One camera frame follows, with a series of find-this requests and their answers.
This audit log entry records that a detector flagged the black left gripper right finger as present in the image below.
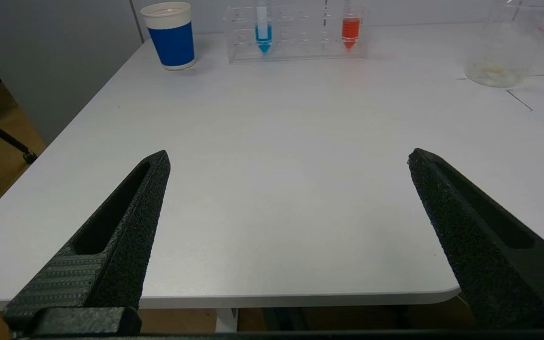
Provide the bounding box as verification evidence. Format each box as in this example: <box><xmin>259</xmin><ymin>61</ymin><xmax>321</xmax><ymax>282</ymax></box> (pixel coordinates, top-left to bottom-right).
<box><xmin>408</xmin><ymin>148</ymin><xmax>544</xmax><ymax>330</ymax></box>

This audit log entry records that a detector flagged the clear acrylic test tube rack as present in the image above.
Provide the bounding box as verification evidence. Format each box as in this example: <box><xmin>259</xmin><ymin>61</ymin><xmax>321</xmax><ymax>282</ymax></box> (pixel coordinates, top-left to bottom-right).
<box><xmin>224</xmin><ymin>2</ymin><xmax>368</xmax><ymax>64</ymax></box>

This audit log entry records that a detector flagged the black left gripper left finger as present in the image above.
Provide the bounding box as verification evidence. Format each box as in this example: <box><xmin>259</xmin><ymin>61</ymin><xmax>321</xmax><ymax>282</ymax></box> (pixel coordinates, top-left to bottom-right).
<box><xmin>3</xmin><ymin>150</ymin><xmax>171</xmax><ymax>337</ymax></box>

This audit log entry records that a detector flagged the clear glass beaker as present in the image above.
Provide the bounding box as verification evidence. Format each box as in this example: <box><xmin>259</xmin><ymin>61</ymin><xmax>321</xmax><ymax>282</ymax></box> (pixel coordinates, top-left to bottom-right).
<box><xmin>464</xmin><ymin>0</ymin><xmax>544</xmax><ymax>89</ymax></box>

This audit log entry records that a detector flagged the white table leg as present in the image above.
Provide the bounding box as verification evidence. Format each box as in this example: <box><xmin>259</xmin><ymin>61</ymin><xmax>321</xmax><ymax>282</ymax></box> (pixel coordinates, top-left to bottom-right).
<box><xmin>215</xmin><ymin>308</ymin><xmax>238</xmax><ymax>332</ymax></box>

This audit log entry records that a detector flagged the test tube with blue liquid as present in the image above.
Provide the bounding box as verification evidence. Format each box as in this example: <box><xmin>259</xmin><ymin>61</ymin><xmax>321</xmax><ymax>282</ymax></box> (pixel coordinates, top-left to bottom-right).
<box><xmin>255</xmin><ymin>0</ymin><xmax>272</xmax><ymax>54</ymax></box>

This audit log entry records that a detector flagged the blue and white paper cup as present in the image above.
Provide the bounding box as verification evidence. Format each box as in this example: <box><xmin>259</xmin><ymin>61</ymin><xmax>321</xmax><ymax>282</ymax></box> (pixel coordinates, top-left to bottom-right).
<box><xmin>140</xmin><ymin>2</ymin><xmax>196</xmax><ymax>71</ymax></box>

